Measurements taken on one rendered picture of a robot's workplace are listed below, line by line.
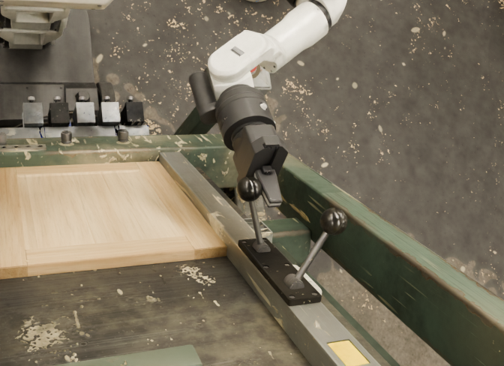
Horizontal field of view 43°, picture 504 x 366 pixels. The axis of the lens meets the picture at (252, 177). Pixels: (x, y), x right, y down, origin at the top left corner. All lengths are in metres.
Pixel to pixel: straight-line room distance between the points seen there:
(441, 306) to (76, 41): 1.73
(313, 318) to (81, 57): 1.68
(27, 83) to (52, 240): 1.24
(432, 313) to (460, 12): 2.55
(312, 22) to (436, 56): 2.09
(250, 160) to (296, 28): 0.29
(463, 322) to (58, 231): 0.66
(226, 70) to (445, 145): 2.11
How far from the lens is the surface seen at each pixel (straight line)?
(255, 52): 1.06
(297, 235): 1.30
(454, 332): 0.97
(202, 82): 1.09
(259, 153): 0.94
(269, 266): 0.94
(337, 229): 0.87
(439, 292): 0.98
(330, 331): 0.82
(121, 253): 1.04
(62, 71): 2.33
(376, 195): 2.78
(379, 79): 2.97
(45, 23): 1.85
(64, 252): 1.05
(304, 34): 1.14
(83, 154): 1.47
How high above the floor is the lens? 2.31
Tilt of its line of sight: 65 degrees down
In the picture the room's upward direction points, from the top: 56 degrees clockwise
